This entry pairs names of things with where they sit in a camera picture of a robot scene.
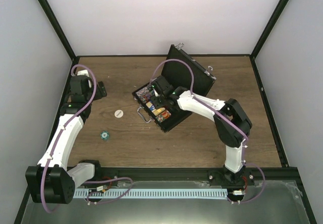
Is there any unboxed banded card deck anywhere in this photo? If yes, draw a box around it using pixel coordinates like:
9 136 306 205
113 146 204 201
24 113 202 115
146 101 166 116

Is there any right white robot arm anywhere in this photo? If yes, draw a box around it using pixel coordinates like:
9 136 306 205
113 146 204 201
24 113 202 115
150 76 252 185

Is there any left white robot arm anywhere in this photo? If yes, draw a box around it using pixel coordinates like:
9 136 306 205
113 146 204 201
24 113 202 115
25 70 106 204

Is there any black poker set case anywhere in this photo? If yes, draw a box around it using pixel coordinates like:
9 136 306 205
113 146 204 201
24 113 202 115
132 43 216 132

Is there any lower chip row in case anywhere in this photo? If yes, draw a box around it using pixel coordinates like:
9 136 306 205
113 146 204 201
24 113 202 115
156 110 171 123

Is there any chip row in case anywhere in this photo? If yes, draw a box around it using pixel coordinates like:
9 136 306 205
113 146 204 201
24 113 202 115
136 86 151 97
140 93 152 104
156 110 171 123

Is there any upper chip row in case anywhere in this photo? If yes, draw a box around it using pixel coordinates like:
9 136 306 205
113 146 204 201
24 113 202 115
136 86 151 97

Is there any white dealer button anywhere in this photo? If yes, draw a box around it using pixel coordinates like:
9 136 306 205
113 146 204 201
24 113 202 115
114 109 124 119

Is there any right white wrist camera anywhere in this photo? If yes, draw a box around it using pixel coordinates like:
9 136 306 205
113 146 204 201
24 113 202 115
153 88 159 97

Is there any light blue slotted cable duct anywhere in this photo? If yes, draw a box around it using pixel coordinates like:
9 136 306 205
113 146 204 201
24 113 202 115
73 189 228 200

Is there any left black frame post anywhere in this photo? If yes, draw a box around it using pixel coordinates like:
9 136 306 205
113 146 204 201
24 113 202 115
37 0 76 61

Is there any black frame post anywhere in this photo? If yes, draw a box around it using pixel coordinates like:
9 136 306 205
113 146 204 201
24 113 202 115
37 0 76 61
251 0 289 58

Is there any right black frame post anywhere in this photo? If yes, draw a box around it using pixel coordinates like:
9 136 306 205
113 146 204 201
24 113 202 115
251 0 289 58

